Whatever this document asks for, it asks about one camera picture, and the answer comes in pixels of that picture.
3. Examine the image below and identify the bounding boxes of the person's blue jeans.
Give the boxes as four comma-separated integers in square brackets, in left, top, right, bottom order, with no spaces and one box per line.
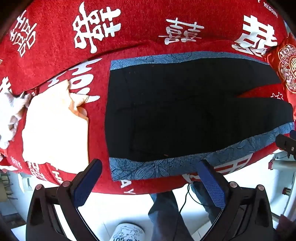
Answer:
[147,179,223,241]

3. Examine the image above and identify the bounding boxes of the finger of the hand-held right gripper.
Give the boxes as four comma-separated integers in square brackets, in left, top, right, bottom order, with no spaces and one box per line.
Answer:
[276,130,296,161]

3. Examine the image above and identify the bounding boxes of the cream folded cloth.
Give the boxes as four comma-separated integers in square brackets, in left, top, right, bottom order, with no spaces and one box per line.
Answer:
[22,79,90,173]

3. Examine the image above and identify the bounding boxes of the black pants with blue trim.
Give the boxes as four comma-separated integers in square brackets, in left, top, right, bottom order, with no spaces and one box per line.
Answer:
[105,51,295,181]

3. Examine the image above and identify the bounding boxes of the red printed blanket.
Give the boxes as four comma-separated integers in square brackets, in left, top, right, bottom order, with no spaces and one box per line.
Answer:
[0,0,292,195]

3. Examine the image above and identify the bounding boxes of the white crumpled cloth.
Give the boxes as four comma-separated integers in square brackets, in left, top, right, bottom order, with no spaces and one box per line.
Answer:
[0,89,32,149]

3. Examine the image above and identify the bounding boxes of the black cable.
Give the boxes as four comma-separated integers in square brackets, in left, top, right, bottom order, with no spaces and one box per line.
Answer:
[178,183,197,214]

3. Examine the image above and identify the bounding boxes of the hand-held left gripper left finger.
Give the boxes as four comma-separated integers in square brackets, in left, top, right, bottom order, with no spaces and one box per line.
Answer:
[25,159,103,241]

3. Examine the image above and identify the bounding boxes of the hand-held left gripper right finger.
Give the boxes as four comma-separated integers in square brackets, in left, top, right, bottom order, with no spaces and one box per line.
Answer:
[198,159,275,241]

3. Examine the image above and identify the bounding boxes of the red ornate cushion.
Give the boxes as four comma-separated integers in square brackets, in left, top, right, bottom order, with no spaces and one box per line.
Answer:
[264,32,296,93]

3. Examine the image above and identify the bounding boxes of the white printed cup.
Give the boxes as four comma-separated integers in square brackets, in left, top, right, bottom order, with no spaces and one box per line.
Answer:
[110,223,146,241]

